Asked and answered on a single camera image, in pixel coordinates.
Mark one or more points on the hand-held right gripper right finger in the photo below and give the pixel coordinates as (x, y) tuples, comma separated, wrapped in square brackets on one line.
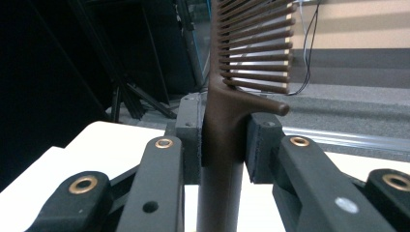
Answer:
[(309, 180)]

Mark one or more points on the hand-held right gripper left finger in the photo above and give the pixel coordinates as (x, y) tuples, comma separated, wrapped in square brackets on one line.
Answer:
[(161, 180)]

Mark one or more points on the dark brown comb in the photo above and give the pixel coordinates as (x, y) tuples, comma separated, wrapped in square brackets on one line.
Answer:
[(222, 129)]

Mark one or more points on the white table cover sheet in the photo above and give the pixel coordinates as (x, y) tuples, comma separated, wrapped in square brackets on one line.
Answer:
[(106, 151)]

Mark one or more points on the black tripod stand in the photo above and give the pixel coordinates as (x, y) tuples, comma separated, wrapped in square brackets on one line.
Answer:
[(135, 100)]

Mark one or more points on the glass panel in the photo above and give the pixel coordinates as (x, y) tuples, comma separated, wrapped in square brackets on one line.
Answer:
[(201, 48)]

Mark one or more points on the light wooden shelf unit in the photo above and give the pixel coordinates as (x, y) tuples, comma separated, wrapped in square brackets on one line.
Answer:
[(361, 35)]

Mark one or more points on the metal floor rail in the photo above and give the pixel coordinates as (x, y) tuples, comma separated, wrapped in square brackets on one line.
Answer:
[(354, 137)]

